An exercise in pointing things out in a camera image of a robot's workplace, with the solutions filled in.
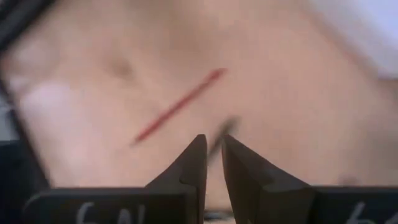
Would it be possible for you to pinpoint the red colored pencil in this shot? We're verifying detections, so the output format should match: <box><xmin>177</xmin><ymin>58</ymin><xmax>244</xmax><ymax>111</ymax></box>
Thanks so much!
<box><xmin>129</xmin><ymin>67</ymin><xmax>228</xmax><ymax>147</ymax></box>

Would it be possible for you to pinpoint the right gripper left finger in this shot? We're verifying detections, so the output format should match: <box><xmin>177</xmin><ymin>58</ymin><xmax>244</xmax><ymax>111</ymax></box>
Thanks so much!
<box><xmin>23</xmin><ymin>134</ymin><xmax>208</xmax><ymax>224</ymax></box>

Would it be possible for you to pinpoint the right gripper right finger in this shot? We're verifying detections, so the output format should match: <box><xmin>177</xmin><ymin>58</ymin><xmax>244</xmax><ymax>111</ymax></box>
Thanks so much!
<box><xmin>222</xmin><ymin>134</ymin><xmax>398</xmax><ymax>224</ymax></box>

